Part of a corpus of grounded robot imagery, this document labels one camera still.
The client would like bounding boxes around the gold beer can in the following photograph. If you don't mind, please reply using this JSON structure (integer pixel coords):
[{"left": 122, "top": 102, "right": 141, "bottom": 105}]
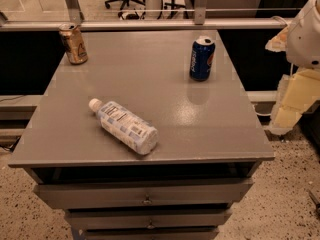
[{"left": 59, "top": 23, "right": 88, "bottom": 65}]

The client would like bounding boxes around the grey drawer cabinet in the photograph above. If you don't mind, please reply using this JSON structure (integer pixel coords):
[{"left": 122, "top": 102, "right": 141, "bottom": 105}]
[{"left": 10, "top": 31, "right": 273, "bottom": 240}]

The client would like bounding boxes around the clear blue-labelled plastic bottle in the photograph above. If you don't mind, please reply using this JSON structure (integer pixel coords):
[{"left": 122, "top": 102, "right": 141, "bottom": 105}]
[{"left": 89, "top": 98, "right": 158, "bottom": 155}]

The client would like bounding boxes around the metal railing frame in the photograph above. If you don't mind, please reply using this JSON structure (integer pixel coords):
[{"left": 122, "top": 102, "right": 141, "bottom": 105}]
[{"left": 0, "top": 0, "right": 292, "bottom": 31}]

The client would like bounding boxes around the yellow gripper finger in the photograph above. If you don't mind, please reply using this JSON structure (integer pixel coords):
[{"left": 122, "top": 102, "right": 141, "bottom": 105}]
[
  {"left": 268, "top": 68, "right": 320, "bottom": 135},
  {"left": 265, "top": 30, "right": 287, "bottom": 52}
]

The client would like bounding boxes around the blue Pepsi soda can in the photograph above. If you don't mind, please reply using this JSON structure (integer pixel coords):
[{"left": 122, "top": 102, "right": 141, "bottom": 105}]
[{"left": 189, "top": 36, "right": 215, "bottom": 81}]

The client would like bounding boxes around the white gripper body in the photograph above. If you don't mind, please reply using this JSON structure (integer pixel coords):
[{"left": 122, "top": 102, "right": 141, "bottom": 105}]
[{"left": 286, "top": 0, "right": 320, "bottom": 69}]

